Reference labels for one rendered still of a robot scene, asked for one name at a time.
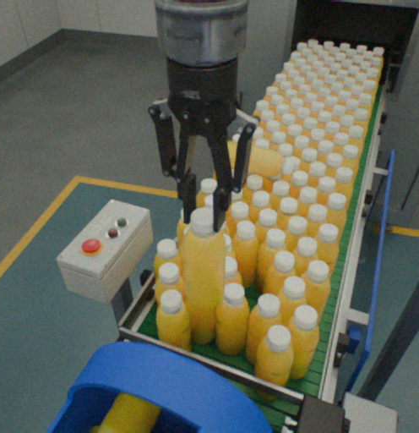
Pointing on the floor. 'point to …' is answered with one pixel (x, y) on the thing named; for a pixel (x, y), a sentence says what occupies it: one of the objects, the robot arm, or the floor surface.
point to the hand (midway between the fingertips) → (204, 204)
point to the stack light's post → (397, 342)
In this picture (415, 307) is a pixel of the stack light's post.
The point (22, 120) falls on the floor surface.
